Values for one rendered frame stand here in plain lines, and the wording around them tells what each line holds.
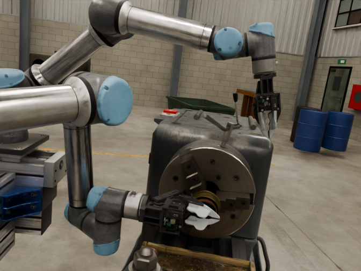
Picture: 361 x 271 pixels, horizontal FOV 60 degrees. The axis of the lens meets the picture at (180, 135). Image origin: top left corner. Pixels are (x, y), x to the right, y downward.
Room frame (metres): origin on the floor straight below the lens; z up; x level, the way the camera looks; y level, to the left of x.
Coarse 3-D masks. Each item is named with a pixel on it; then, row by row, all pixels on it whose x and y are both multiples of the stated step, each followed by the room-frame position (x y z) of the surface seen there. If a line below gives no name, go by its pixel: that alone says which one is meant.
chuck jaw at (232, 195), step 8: (216, 192) 0.92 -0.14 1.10; (224, 192) 0.93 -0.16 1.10; (232, 192) 0.93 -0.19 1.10; (240, 192) 0.93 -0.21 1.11; (224, 200) 0.87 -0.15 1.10; (232, 200) 0.88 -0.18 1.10; (240, 200) 0.90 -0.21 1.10; (248, 200) 0.89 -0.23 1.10; (224, 208) 0.86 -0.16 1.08; (232, 208) 0.88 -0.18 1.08; (240, 208) 0.90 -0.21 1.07; (248, 208) 0.89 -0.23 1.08
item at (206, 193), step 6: (198, 192) 0.86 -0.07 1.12; (204, 192) 0.86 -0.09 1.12; (210, 192) 0.86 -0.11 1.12; (198, 198) 0.83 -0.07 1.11; (204, 198) 0.83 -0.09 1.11; (210, 198) 0.83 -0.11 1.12; (216, 198) 0.86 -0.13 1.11; (210, 204) 0.80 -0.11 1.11; (216, 204) 0.83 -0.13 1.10; (216, 210) 0.81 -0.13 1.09
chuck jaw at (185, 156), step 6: (180, 156) 0.96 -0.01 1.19; (186, 156) 0.96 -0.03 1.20; (192, 156) 0.95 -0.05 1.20; (186, 162) 0.92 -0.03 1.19; (192, 162) 0.91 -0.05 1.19; (186, 168) 0.92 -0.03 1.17; (192, 168) 0.91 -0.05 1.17; (198, 168) 0.94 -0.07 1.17; (186, 174) 0.92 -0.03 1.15; (192, 174) 0.91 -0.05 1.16; (198, 174) 0.90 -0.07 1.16; (192, 180) 0.90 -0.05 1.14; (198, 180) 0.89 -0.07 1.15; (204, 180) 0.94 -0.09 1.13; (192, 186) 0.89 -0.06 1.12; (198, 186) 0.87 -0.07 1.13; (204, 186) 0.90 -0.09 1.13; (192, 192) 0.87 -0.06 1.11
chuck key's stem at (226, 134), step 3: (228, 123) 0.98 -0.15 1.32; (231, 123) 0.98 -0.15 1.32; (228, 126) 0.98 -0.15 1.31; (231, 126) 0.98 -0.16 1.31; (231, 129) 0.98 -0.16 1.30; (225, 132) 0.98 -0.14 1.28; (228, 132) 0.98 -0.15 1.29; (231, 132) 0.98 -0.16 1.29; (225, 135) 0.98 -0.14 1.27; (228, 135) 0.98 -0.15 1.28; (222, 138) 0.98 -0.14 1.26; (225, 138) 0.98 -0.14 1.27; (228, 138) 0.98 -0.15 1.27; (222, 141) 0.98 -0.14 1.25; (225, 141) 0.98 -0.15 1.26; (222, 144) 0.98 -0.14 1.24; (225, 144) 0.98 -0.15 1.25; (222, 147) 0.98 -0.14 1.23
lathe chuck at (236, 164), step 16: (192, 144) 1.03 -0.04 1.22; (208, 144) 0.99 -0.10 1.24; (176, 160) 0.96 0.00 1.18; (208, 160) 0.95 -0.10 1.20; (224, 160) 0.94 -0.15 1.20; (240, 160) 0.94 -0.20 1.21; (176, 176) 0.96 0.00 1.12; (208, 176) 0.95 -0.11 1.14; (224, 176) 0.94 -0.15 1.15; (240, 176) 0.94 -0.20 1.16; (160, 192) 0.96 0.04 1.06; (224, 224) 0.94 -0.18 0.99; (240, 224) 0.93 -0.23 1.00
